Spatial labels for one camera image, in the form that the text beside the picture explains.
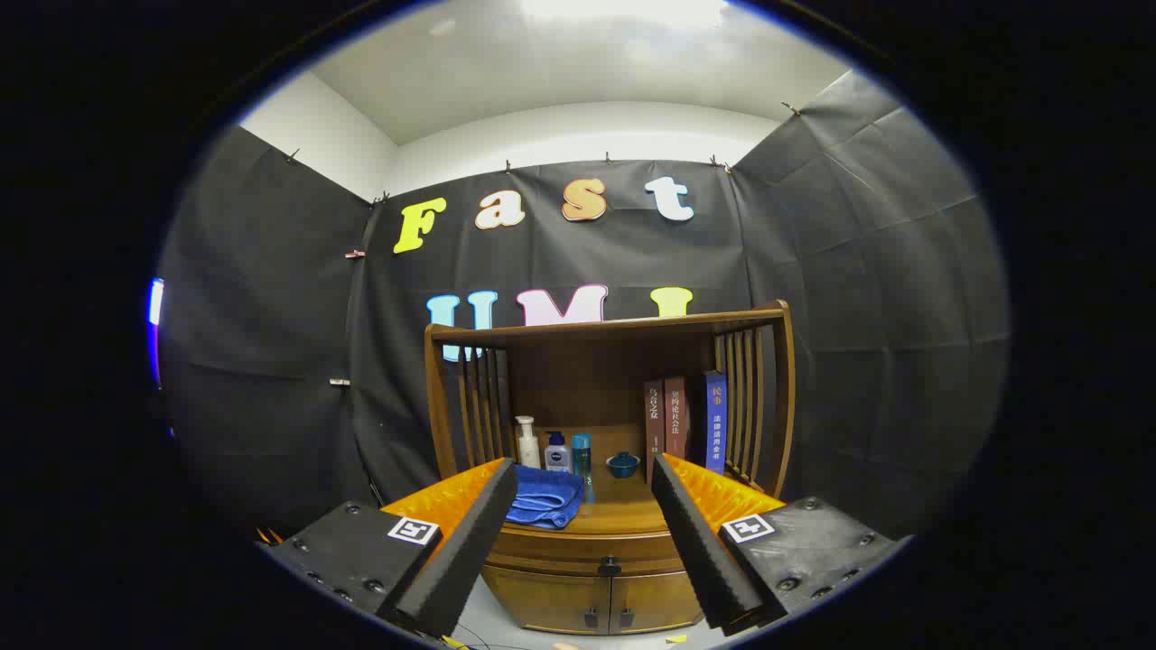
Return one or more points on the white bottle with blue cap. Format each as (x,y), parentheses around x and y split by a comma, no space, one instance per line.
(557,456)

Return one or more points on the wooden countertop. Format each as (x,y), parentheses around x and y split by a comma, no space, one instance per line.
(623,506)

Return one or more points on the dark blue lidded bowl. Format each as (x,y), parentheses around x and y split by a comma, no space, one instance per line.
(622,466)

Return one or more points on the wooden cabinet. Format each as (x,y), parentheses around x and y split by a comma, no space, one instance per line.
(587,370)

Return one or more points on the white pump bottle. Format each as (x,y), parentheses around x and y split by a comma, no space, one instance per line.
(527,447)

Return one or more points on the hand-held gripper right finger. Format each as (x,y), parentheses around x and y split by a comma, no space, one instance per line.
(700,542)

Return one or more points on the dark brown book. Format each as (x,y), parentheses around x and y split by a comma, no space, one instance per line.
(654,424)

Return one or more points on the reddish brown book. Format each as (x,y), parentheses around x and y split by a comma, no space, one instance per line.
(675,415)

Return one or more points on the wooden drawer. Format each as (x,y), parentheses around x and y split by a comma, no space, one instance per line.
(578,549)

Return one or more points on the blue folded towel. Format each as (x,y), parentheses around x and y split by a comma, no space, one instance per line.
(542,496)

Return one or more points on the wooden cabinet door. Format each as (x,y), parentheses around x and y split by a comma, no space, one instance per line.
(655,600)
(551,598)

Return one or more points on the blue book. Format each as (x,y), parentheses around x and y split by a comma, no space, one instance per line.
(715,420)

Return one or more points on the clear teal bottle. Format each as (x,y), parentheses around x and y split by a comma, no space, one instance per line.
(582,451)

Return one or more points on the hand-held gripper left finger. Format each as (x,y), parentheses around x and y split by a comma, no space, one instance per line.
(470,542)

